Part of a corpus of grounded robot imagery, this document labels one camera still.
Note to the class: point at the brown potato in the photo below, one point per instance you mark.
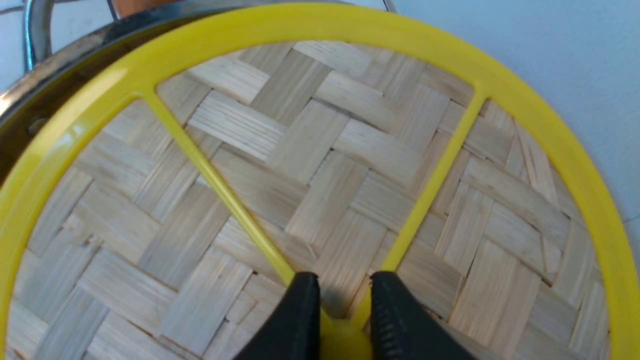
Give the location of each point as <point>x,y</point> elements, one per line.
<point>135,6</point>

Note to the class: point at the stainless steel two-handled pot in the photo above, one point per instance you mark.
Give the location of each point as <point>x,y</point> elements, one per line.
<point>126,153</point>

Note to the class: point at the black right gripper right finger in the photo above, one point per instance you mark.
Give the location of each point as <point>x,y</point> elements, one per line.
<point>401,330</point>

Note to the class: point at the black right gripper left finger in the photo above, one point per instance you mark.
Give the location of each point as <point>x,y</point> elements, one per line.
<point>292,332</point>

